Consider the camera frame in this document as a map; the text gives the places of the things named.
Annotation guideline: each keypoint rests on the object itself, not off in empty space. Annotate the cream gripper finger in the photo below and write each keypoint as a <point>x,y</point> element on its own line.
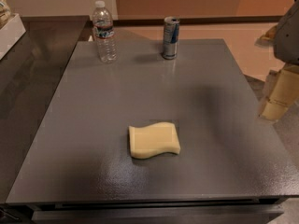
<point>280,91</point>
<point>267,39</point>

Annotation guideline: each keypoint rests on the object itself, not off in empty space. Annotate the yellow wavy sponge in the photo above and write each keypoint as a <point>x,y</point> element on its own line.
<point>153,140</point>

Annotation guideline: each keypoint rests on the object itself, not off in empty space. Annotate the silver blue energy drink can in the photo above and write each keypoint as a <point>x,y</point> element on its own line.
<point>170,43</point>

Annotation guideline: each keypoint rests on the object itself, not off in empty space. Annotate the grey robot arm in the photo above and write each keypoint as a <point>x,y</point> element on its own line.
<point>286,42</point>

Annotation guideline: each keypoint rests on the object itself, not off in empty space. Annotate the packaged item on box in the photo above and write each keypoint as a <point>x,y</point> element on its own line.
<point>5,13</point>

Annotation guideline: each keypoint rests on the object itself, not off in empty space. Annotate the clear plastic water bottle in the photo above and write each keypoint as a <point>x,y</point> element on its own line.
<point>103,32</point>

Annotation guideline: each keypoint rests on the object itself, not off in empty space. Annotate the dark side counter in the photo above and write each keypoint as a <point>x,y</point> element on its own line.
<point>29,76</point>

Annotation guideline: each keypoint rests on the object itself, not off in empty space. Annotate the white box on counter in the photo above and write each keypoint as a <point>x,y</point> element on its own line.
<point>10,34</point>

